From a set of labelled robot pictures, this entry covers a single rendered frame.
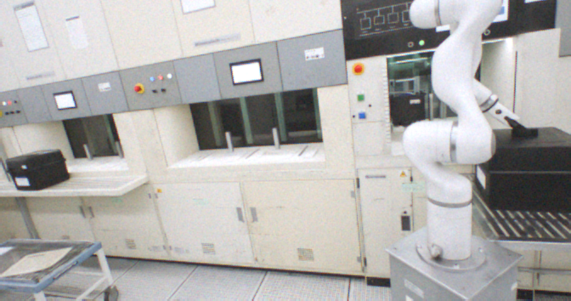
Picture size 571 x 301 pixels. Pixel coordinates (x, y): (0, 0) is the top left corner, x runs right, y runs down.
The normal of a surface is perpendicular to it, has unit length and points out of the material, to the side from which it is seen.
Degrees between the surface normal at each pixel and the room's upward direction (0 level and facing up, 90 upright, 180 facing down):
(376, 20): 90
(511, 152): 90
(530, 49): 90
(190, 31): 90
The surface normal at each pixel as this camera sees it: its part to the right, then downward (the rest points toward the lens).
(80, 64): -0.29, 0.27
